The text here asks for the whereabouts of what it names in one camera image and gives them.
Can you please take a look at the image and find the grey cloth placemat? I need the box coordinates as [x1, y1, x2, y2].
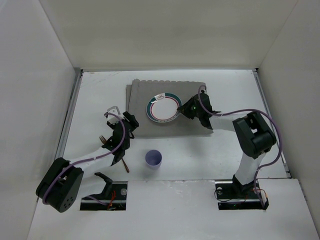
[126, 78, 213, 138]

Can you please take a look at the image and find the brown wooden spoon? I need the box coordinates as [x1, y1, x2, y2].
[121, 158, 130, 173]

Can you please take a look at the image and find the right aluminium table rail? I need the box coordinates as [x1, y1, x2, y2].
[252, 68, 292, 179]

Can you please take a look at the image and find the left aluminium table rail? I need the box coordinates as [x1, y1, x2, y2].
[39, 68, 84, 191]

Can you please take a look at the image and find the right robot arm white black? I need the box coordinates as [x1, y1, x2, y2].
[177, 90, 276, 199]

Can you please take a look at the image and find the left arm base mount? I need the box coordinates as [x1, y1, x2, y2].
[79, 172, 128, 211]

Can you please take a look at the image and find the brown wooden fork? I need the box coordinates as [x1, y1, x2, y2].
[99, 135, 107, 145]

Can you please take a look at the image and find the purple cup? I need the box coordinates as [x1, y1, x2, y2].
[145, 149, 162, 170]

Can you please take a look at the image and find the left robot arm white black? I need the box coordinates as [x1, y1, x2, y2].
[35, 111, 139, 213]

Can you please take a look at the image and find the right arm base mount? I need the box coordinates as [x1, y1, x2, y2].
[214, 181, 270, 211]

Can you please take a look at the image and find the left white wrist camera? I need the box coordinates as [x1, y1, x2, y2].
[104, 106, 124, 125]

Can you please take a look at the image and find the aluminium table rail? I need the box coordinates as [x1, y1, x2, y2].
[252, 68, 292, 179]
[39, 68, 84, 191]

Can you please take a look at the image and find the white plate green red rim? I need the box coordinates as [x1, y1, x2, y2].
[146, 92, 183, 123]

